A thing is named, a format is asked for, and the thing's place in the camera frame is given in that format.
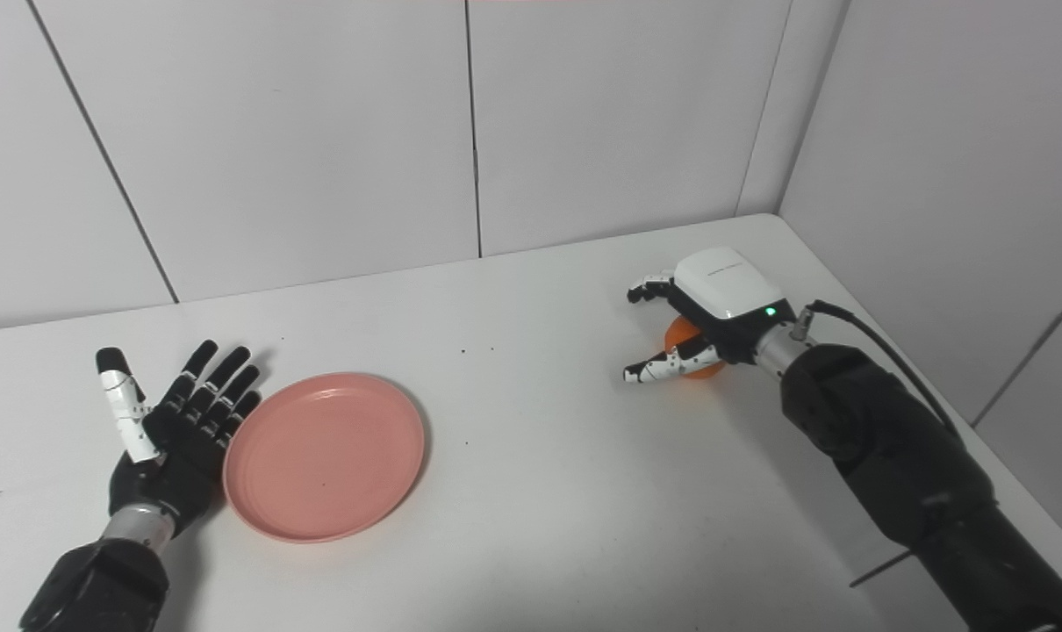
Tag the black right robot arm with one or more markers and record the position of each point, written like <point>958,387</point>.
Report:
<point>908,456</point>

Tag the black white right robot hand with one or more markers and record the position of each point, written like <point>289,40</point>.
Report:
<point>728,285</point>

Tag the pink round plate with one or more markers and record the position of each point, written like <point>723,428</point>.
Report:
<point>325,456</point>

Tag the orange fruit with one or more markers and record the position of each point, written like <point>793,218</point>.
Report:
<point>678,336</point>

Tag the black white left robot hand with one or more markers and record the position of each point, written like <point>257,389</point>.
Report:
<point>180,461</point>

